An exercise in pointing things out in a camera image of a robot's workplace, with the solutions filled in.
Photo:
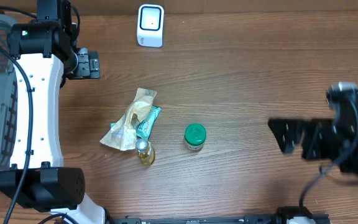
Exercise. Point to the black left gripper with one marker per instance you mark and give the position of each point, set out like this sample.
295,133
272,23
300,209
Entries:
83,64

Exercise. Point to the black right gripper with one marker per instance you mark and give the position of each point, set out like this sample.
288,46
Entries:
312,133

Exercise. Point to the brown snack package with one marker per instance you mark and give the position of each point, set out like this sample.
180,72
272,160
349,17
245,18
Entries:
122,135

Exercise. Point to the green lid jar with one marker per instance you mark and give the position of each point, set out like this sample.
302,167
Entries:
195,136

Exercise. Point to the yellow oil bottle silver cap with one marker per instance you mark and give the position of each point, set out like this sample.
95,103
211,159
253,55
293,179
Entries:
145,152

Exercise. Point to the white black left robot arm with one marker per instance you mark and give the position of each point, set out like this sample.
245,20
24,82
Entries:
44,54

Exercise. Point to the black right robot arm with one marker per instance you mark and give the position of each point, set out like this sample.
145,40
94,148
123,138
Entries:
334,139

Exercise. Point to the white black barcode scanner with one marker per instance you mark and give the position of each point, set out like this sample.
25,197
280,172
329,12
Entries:
150,25

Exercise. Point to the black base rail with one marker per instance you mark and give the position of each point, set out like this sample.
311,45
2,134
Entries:
283,215

